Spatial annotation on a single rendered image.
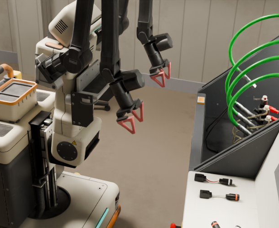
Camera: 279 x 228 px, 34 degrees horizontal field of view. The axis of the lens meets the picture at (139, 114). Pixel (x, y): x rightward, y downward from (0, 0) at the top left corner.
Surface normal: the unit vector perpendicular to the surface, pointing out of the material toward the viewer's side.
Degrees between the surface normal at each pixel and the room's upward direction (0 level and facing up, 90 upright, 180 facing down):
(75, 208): 0
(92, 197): 0
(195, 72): 90
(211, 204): 0
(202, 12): 90
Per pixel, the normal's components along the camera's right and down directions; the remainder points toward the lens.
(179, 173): 0.04, -0.87
